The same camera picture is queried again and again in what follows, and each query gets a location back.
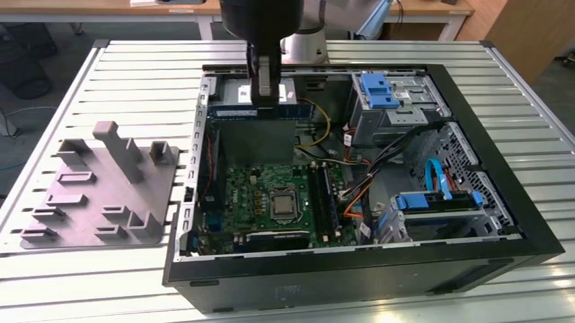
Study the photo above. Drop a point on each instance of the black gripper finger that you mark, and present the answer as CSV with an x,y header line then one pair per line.
x,y
276,74

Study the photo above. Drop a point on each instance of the blue RAM stick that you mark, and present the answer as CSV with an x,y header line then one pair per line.
x,y
233,112

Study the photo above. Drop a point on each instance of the grey power supply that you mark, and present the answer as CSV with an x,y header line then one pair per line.
x,y
251,141

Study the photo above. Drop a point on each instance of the blue plastic drive latch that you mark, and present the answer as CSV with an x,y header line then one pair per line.
x,y
378,91

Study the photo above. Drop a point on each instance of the white box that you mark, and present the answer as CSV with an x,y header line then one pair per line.
x,y
148,2

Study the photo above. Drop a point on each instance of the grey metal drive cage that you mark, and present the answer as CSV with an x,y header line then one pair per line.
x,y
404,117

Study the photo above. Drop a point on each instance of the green motherboard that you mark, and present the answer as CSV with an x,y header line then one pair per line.
x,y
244,181

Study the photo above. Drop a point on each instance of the wooden desk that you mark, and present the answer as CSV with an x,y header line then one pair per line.
x,y
427,8

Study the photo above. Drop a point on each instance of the silver CPU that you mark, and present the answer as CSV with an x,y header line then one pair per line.
x,y
281,204

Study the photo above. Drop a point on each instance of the hard disk in blue carrier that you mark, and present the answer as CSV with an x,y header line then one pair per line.
x,y
418,202

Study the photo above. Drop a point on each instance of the black graphics card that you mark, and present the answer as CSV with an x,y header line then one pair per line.
x,y
273,240

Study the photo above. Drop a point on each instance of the grey parts rack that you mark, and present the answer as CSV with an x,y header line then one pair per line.
x,y
112,188

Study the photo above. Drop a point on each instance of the black waste bin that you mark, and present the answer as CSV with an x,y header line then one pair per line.
x,y
27,67

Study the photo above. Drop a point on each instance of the wooden cabinet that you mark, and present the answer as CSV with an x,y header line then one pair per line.
x,y
530,33

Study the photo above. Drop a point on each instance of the grey metal disk bay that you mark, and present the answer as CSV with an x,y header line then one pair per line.
x,y
448,228

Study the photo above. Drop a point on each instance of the black PC case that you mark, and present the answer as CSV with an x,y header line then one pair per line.
x,y
359,286

